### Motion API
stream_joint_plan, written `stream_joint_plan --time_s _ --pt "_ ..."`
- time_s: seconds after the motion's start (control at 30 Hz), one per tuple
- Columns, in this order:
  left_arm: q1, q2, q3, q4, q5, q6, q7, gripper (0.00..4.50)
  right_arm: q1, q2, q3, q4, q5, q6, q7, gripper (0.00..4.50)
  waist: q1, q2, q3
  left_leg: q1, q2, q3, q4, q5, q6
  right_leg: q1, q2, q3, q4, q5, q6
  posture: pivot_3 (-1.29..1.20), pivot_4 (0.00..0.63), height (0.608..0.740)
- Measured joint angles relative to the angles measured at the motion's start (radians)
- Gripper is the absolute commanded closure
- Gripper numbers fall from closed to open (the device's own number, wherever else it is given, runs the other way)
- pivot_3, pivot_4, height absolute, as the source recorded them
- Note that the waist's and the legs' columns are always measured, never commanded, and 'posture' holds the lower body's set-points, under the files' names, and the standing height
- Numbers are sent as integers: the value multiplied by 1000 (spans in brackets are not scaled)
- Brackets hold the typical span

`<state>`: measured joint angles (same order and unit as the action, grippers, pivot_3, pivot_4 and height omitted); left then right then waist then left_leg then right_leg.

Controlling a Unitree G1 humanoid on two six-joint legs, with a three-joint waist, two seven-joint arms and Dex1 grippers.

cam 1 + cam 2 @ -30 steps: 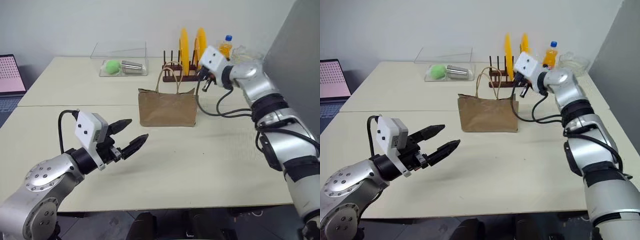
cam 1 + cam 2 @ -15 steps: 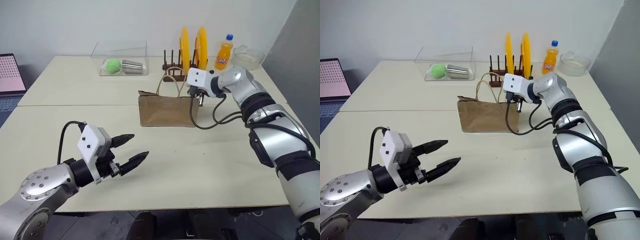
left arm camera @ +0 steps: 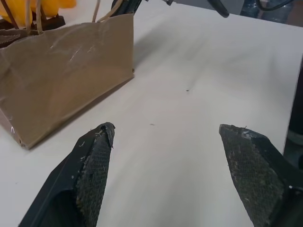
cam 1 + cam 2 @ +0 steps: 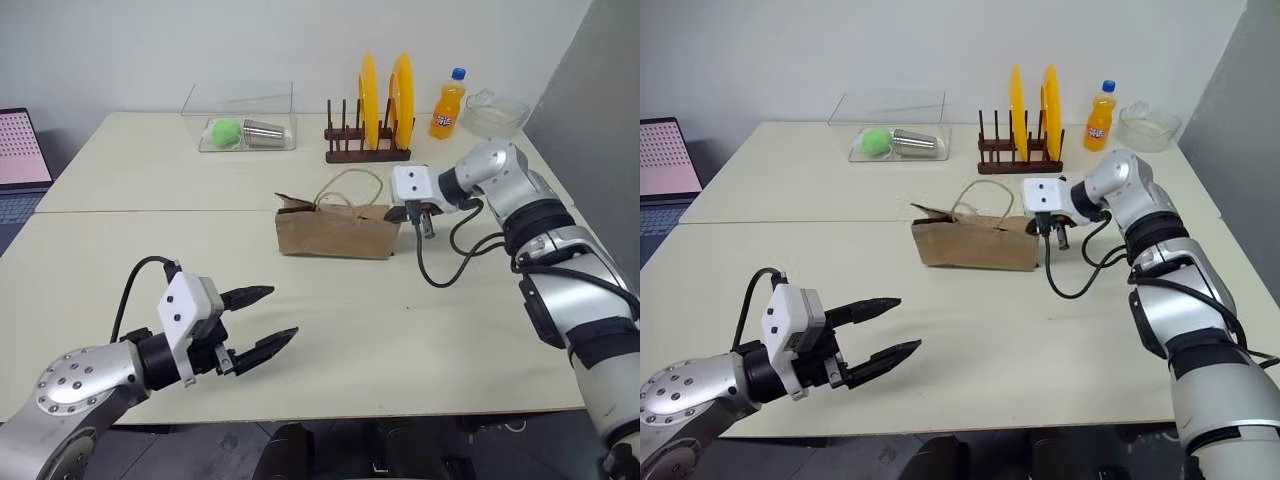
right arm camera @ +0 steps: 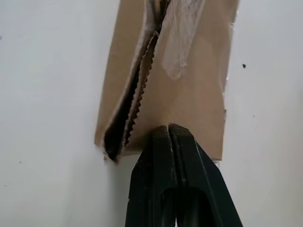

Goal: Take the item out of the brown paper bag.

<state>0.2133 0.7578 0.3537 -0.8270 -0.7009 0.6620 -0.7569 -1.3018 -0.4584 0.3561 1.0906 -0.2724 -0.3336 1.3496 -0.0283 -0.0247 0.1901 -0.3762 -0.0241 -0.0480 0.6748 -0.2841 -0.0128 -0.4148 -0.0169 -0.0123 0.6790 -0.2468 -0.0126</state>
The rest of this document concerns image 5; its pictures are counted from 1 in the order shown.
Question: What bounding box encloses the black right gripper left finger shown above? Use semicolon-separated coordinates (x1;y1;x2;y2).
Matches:
125;125;178;227

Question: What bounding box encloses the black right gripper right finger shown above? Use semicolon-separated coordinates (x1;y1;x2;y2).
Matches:
168;122;244;227

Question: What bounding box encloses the brown paper bag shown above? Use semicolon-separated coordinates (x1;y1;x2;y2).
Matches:
94;0;239;166

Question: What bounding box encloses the clear adhesive tape strip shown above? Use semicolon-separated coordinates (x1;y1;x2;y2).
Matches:
161;0;210;80

